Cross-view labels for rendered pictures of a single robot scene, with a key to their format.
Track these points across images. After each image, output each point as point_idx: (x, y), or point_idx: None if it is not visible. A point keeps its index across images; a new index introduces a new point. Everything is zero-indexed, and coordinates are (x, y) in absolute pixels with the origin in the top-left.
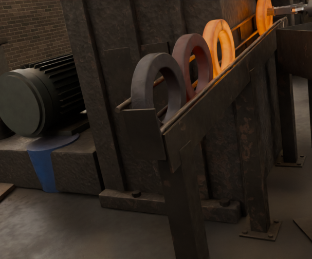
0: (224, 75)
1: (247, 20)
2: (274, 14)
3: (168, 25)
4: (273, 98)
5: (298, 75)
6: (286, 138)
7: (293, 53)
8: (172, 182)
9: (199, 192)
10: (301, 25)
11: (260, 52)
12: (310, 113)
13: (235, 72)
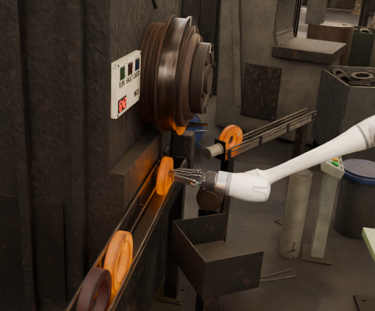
0: (121, 292)
1: (147, 180)
2: (173, 180)
3: (67, 189)
4: (162, 229)
5: (186, 276)
6: (169, 274)
7: (185, 256)
8: None
9: None
10: (196, 218)
11: (155, 231)
12: None
13: (131, 279)
